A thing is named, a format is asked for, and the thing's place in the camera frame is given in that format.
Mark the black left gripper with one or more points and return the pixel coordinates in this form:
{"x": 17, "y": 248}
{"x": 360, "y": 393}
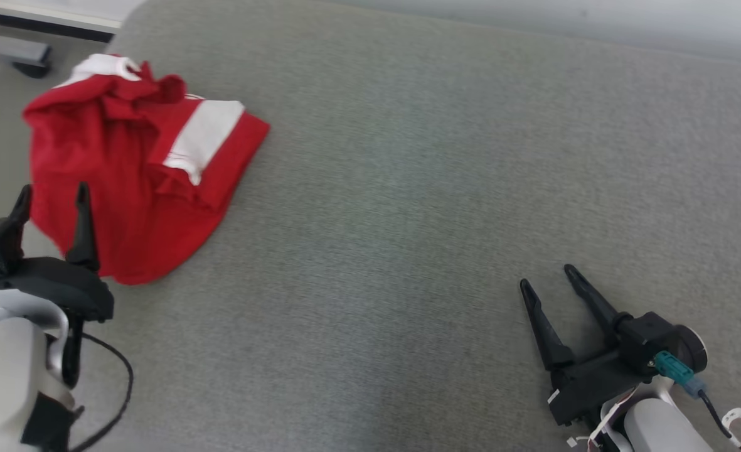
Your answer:
{"x": 63, "y": 285}

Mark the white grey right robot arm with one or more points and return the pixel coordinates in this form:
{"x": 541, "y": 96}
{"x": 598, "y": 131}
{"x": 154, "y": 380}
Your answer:
{"x": 659, "y": 427}

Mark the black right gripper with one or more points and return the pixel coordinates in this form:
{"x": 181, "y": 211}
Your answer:
{"x": 596, "y": 383}

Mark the grey fabric sofa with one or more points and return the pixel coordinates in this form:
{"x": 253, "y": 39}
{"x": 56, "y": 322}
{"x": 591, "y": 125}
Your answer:
{"x": 420, "y": 188}

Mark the grey table foot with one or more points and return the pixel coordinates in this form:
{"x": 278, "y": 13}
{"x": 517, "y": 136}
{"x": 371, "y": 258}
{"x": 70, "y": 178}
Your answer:
{"x": 12, "y": 53}

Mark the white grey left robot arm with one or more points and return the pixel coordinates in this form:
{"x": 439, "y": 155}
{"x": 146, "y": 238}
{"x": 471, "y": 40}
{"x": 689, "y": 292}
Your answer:
{"x": 6, "y": 370}

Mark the red shorts white waistband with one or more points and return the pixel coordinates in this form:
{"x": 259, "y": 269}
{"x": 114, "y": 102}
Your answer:
{"x": 125, "y": 207}

